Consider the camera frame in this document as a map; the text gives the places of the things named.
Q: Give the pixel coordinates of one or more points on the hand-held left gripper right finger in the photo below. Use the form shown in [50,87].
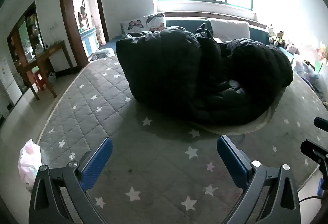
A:
[230,160]

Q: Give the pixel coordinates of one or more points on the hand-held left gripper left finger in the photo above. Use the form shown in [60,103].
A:
[98,162]

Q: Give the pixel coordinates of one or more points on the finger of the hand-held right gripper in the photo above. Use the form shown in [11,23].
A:
[321,123]
[311,149]

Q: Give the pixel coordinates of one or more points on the black puffer jacket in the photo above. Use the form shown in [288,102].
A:
[166,65]

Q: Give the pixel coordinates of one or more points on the clear toy storage box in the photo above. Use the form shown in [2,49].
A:
[305,69]

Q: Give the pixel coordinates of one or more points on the grey star quilted mattress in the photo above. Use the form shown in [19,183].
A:
[102,101]

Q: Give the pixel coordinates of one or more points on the colourful pinwheel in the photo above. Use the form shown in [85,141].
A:
[322,56]

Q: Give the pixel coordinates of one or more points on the white pink plastic bag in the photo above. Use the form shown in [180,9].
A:
[29,162]

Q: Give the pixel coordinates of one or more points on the pink pig plush toy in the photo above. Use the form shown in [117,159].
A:
[292,48]

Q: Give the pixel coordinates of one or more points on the brown bear plush toy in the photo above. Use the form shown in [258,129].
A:
[279,39]

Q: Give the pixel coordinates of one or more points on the red plastic stool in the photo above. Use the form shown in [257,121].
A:
[39,82]

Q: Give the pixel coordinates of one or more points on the panda plush toy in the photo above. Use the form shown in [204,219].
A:
[270,33]

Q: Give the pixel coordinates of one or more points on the blue folded blanket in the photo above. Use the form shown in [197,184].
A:
[107,46]

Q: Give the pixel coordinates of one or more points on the white refrigerator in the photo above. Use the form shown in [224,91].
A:
[10,85]

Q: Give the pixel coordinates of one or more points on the brown wooden desk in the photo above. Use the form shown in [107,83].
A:
[55,47]

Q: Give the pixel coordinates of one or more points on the blue white cabinet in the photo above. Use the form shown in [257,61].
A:
[88,39]

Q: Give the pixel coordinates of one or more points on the plain white pillow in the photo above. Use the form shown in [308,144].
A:
[230,29]

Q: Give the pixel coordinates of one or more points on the large butterfly print pillow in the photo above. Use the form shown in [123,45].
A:
[138,25]

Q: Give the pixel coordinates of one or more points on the teal padded headboard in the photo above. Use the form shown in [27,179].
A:
[184,23]

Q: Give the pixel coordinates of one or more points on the wooden glass display cabinet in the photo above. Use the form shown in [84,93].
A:
[15,42]

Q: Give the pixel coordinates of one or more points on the brown wooden door frame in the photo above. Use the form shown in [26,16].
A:
[65,9]

